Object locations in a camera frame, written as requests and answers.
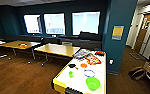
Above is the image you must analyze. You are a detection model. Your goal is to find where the blue grey snack bag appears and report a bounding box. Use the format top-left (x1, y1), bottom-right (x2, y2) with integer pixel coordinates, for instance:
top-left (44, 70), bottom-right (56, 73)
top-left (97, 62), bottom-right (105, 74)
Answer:
top-left (72, 48), bottom-right (92, 61)

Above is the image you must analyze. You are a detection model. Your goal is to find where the small clear box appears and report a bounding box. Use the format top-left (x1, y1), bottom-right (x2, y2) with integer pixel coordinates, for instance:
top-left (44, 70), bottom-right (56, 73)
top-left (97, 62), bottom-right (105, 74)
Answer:
top-left (61, 41), bottom-right (73, 47)

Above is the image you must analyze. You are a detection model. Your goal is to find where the light wooden table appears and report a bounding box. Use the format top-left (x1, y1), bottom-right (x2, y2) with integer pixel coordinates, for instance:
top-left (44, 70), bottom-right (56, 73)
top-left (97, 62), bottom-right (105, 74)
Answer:
top-left (33, 43), bottom-right (82, 66)
top-left (0, 40), bottom-right (42, 61)

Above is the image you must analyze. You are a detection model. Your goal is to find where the black ping-pong paddle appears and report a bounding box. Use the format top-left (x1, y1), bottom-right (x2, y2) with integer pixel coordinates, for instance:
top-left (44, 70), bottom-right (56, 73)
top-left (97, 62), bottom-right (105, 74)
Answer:
top-left (67, 63), bottom-right (80, 71)

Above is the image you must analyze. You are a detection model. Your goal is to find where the orange ping-pong paddle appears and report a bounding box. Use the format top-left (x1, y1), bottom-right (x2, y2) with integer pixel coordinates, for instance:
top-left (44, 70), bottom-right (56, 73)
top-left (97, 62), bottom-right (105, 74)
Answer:
top-left (79, 63), bottom-right (89, 70)

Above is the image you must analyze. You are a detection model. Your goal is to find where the orange snack bag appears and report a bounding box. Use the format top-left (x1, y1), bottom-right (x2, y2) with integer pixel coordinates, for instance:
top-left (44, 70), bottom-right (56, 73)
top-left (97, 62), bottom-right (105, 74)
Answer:
top-left (85, 54), bottom-right (102, 66)

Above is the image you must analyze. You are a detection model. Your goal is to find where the red and black box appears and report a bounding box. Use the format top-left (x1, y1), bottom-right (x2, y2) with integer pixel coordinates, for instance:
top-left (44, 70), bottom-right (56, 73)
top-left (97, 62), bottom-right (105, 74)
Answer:
top-left (94, 50), bottom-right (107, 57)

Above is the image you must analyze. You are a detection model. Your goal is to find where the bright window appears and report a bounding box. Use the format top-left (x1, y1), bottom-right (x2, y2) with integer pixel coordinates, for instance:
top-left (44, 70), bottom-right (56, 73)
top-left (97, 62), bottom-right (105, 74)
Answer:
top-left (71, 11), bottom-right (101, 36)
top-left (43, 13), bottom-right (67, 36)
top-left (23, 14), bottom-right (42, 35)

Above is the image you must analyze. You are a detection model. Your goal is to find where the small green cup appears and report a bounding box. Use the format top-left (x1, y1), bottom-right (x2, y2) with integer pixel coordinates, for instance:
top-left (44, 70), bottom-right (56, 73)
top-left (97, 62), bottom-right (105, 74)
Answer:
top-left (68, 70), bottom-right (75, 79)

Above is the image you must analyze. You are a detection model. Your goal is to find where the yellow game table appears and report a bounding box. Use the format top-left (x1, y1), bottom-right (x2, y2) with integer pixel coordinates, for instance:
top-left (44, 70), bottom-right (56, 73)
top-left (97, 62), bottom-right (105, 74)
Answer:
top-left (51, 49), bottom-right (108, 94)

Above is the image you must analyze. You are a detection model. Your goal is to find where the white pillar outlet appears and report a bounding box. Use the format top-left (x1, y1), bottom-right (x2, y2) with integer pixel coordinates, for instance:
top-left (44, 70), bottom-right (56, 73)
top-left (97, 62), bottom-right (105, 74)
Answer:
top-left (109, 59), bottom-right (115, 65)

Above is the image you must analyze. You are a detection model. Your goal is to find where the long dark bench sofa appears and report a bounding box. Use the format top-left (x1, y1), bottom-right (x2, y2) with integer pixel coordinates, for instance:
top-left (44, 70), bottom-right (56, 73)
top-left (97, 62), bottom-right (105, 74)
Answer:
top-left (3, 34), bottom-right (59, 45)

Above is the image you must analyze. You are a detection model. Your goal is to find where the small orange object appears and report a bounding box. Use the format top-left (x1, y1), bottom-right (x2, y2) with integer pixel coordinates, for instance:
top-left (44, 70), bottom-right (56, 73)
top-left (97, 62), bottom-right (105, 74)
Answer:
top-left (18, 42), bottom-right (29, 49)

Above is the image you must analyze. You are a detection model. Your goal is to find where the yellow wall poster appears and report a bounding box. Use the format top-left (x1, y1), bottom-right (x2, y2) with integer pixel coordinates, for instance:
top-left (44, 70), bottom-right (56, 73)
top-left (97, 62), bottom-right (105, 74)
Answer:
top-left (111, 25), bottom-right (125, 41)

